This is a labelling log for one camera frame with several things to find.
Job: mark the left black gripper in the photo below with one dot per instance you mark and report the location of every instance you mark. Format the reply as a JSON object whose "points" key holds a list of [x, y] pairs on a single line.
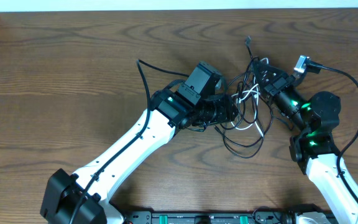
{"points": [[229, 107]]}

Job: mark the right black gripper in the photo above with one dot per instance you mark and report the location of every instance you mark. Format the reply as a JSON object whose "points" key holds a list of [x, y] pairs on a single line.
{"points": [[272, 86]]}

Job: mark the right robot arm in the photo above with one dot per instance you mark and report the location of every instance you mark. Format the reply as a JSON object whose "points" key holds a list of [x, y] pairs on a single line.
{"points": [[313, 149]]}

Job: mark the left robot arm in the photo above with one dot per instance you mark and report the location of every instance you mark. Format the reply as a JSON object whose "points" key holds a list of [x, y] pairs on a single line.
{"points": [[84, 196]]}

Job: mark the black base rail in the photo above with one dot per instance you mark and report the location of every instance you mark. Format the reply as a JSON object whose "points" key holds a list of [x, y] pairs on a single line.
{"points": [[304, 213]]}

